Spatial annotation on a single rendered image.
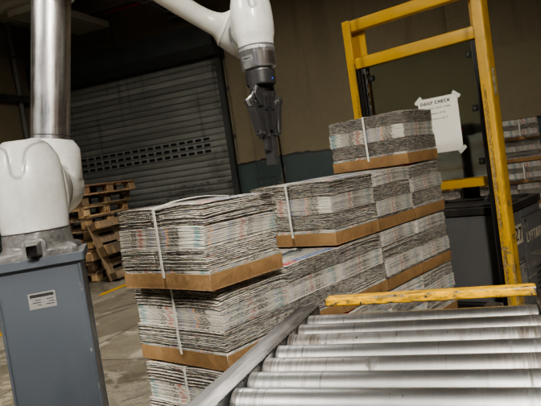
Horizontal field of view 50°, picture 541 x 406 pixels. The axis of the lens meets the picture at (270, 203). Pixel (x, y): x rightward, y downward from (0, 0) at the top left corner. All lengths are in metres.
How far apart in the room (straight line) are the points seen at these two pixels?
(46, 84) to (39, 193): 0.35
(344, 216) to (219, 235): 0.64
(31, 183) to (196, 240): 0.42
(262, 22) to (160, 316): 0.88
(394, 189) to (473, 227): 0.87
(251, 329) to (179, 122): 8.09
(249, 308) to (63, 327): 0.52
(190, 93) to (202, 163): 1.13
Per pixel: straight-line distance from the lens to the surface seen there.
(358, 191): 2.13
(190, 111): 9.51
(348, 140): 2.61
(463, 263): 3.20
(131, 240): 1.73
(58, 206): 1.43
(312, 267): 1.87
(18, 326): 1.43
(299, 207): 2.06
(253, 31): 1.47
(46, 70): 1.65
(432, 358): 0.95
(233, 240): 1.56
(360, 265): 2.11
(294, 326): 1.20
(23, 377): 1.45
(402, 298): 1.28
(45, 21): 1.68
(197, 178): 9.47
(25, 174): 1.41
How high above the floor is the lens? 1.11
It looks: 3 degrees down
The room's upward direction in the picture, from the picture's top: 8 degrees counter-clockwise
